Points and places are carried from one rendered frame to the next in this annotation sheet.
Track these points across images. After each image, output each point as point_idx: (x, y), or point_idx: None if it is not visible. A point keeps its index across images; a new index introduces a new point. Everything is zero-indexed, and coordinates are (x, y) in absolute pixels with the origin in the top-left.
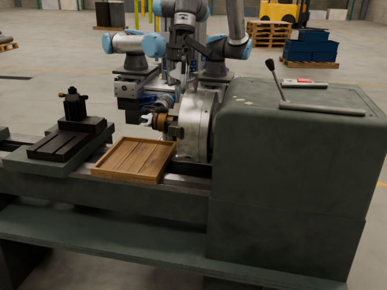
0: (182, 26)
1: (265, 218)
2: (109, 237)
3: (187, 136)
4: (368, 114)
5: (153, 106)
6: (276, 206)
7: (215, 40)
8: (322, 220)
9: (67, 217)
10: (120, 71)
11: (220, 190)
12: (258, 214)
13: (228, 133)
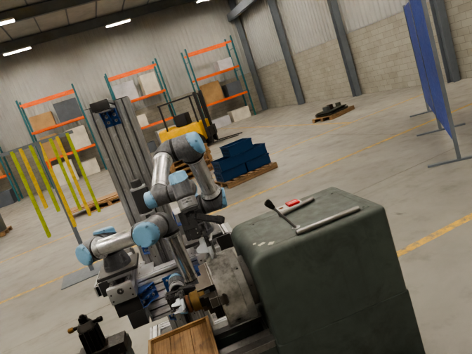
0: (189, 208)
1: (334, 335)
2: None
3: (232, 299)
4: (361, 206)
5: (174, 291)
6: (337, 318)
7: None
8: (378, 308)
9: None
10: (106, 277)
11: (286, 332)
12: (326, 335)
13: (270, 276)
